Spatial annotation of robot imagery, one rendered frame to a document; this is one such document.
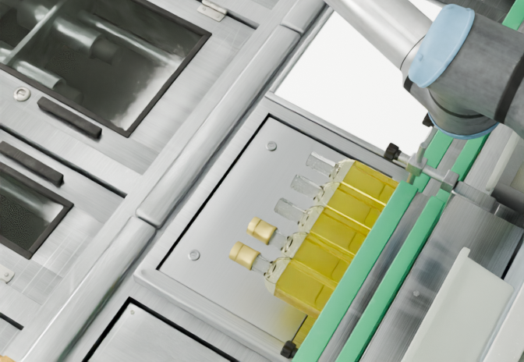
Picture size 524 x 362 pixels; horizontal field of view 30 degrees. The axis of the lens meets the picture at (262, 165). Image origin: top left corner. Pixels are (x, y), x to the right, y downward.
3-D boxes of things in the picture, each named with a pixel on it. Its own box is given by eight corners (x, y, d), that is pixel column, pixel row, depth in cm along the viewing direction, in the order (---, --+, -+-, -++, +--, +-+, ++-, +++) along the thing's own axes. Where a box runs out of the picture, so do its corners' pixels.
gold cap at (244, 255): (253, 270, 167) (231, 257, 168) (263, 251, 167) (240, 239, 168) (248, 271, 164) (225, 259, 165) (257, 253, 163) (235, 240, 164)
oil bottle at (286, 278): (385, 324, 164) (274, 263, 168) (391, 310, 159) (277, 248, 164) (369, 352, 161) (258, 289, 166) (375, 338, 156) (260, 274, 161)
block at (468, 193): (484, 223, 165) (447, 204, 166) (499, 195, 157) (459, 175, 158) (476, 239, 163) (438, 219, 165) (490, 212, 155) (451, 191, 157)
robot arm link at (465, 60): (495, 105, 120) (397, 59, 124) (490, 135, 133) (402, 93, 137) (539, 23, 122) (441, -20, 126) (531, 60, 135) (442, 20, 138)
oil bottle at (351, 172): (443, 221, 175) (338, 167, 180) (450, 207, 170) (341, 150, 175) (430, 246, 172) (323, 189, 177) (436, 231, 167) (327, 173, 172)
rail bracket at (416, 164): (444, 209, 168) (380, 175, 171) (467, 157, 154) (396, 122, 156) (437, 222, 167) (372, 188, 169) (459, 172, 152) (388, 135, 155)
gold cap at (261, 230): (279, 223, 168) (257, 211, 169) (269, 236, 166) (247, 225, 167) (275, 236, 171) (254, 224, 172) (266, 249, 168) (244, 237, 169)
